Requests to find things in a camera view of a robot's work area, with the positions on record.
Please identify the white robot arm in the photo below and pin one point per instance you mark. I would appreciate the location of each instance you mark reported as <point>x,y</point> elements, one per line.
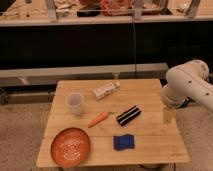
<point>184,81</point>

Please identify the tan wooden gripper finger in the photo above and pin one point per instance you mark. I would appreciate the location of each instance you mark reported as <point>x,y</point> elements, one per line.
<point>168,115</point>

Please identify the blue sponge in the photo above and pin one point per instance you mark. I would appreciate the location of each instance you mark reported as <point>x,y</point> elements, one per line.
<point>123,142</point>

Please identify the translucent plastic cup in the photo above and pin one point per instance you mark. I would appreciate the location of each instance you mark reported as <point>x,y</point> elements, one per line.
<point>74,102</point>

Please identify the white toy bottle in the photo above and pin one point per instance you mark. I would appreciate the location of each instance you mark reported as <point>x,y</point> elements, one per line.
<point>105,90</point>

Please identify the orange ribbed plate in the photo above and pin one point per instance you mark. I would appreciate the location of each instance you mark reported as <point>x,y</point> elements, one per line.
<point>70,147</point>

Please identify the orange carrot shaped pepper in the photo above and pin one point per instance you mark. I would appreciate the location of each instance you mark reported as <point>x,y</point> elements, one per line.
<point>98,119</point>

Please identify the wooden table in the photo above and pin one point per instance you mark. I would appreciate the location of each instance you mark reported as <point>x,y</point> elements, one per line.
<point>155,142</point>

